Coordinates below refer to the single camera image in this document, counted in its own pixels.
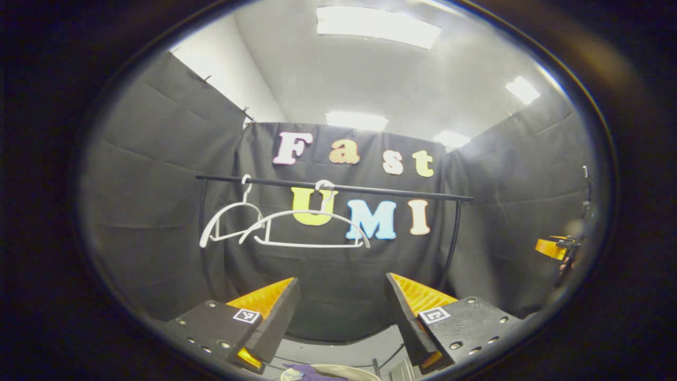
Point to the black backdrop cloth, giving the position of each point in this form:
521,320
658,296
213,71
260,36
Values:
148,211

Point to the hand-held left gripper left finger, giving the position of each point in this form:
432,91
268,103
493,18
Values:
277,323

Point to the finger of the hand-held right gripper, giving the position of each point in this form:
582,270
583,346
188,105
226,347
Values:
550,248

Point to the beige laundry hamper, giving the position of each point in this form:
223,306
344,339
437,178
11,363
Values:
362,373

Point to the thin black pole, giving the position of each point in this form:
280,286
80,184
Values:
587,190

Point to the white plastic hanger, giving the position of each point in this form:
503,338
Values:
232,206
312,211

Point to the black clothes rack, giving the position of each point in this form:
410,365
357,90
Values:
370,190

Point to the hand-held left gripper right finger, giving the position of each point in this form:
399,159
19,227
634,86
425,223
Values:
407,317

